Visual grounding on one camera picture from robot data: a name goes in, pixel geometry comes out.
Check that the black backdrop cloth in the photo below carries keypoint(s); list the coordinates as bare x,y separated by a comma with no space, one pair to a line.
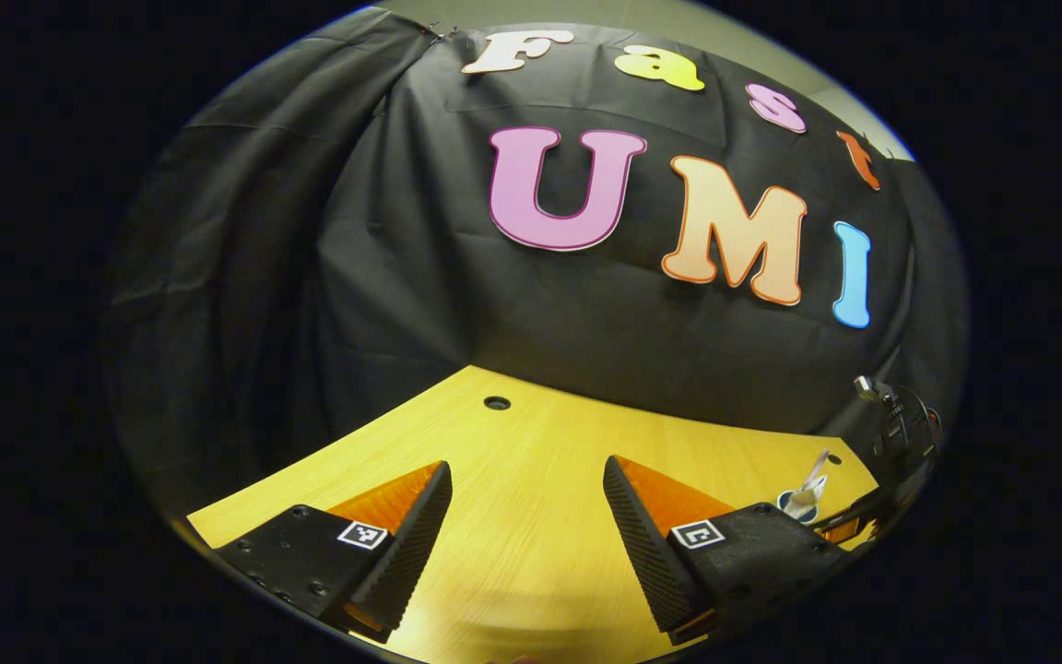
402,277

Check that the wooden desktop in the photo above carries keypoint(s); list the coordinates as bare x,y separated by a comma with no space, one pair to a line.
531,480

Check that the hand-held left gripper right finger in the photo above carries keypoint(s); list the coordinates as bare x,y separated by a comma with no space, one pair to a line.
637,539

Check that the pale pink toothbrush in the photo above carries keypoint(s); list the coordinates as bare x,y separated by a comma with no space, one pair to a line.
820,459

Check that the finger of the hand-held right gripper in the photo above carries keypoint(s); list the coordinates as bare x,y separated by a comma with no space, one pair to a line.
849,527

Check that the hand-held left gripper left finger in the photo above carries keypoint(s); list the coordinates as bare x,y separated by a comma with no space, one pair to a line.
416,544

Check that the white toothpaste tube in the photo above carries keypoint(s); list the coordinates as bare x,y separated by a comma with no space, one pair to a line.
806,498

